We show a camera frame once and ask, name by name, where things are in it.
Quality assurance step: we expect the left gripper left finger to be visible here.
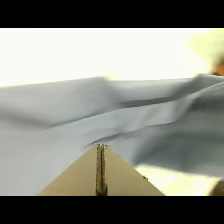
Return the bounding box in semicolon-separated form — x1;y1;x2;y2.
38;143;103;197

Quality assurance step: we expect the dark blue shirt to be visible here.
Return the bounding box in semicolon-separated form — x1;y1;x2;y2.
0;73;224;197

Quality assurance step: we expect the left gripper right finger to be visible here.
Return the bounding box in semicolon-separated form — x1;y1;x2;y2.
100;143;166;197

